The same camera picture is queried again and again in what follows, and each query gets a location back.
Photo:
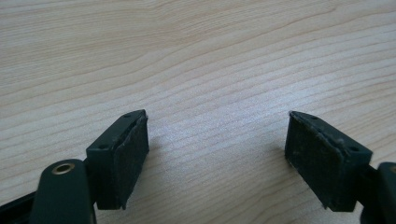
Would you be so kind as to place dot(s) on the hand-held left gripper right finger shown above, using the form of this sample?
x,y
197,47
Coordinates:
x,y
323,161

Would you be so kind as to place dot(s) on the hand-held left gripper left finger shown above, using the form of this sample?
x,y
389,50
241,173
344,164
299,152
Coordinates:
x,y
118,165

